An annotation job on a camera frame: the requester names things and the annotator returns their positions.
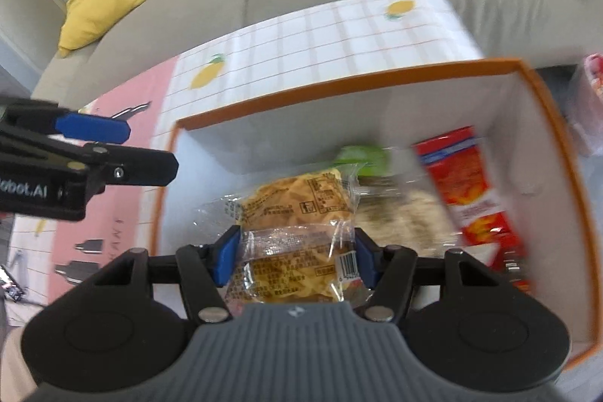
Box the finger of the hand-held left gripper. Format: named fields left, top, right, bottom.
left=0, top=97, right=131, bottom=144
left=0, top=133, right=180, bottom=187

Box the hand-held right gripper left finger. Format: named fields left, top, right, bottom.
left=78, top=227, right=241, bottom=323

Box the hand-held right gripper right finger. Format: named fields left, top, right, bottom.
left=354, top=227, right=519, bottom=322

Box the rice puff cake packet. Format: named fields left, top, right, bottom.
left=355, top=185, right=465, bottom=259

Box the yellow waffle packet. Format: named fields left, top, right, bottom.
left=195, top=169, right=373, bottom=306

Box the red snack packet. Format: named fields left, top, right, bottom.
left=411, top=125, right=532, bottom=292

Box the orange cardboard box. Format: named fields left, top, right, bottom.
left=153, top=58, right=603, bottom=372

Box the yellow pillow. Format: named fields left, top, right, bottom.
left=57, top=0, right=146, bottom=58

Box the pink white checked tablecloth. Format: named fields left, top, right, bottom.
left=0, top=0, right=486, bottom=306

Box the pink plastic bag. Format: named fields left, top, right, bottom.
left=566, top=53, right=603, bottom=158

